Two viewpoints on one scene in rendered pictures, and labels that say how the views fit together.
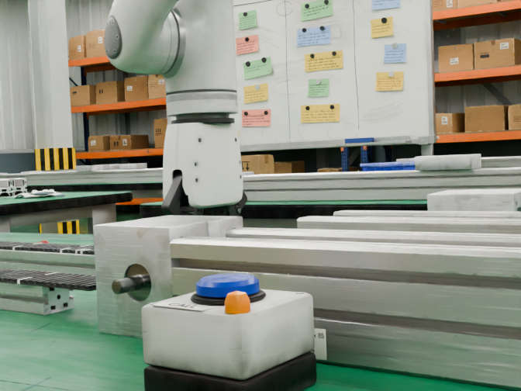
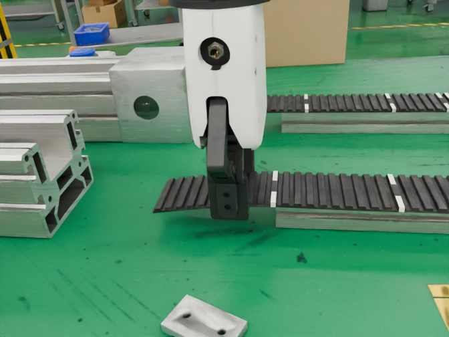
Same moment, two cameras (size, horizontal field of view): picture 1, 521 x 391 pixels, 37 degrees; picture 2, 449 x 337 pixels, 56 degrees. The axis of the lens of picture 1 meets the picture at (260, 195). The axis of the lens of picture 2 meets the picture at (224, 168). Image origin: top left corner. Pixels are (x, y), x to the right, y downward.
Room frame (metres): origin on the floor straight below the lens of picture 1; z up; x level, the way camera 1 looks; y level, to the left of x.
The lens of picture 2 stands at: (1.20, -0.08, 1.02)
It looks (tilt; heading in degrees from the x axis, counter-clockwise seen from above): 30 degrees down; 155
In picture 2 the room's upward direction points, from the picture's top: 4 degrees counter-clockwise
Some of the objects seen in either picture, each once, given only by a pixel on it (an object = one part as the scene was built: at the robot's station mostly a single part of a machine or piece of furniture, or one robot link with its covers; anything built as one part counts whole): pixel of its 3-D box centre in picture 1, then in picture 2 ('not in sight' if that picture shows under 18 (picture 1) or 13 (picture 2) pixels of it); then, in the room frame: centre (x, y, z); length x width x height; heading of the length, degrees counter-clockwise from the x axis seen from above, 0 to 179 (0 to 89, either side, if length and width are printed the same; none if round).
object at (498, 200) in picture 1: (477, 231); not in sight; (0.92, -0.26, 0.83); 0.11 x 0.10 x 0.10; 151
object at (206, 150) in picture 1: (205, 159); (226, 59); (0.92, 0.06, 0.93); 0.10 x 0.07 x 0.11; 145
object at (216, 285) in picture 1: (228, 292); (83, 55); (0.49, 0.02, 0.84); 0.04 x 0.04 x 0.02
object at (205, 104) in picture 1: (203, 106); not in sight; (0.92, 0.06, 0.99); 0.09 x 0.08 x 0.03; 145
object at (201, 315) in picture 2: not in sight; (204, 326); (1.02, -0.01, 0.78); 0.05 x 0.03 x 0.01; 31
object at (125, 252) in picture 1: (162, 275); (164, 89); (0.68, 0.09, 0.83); 0.12 x 0.09 x 0.10; 145
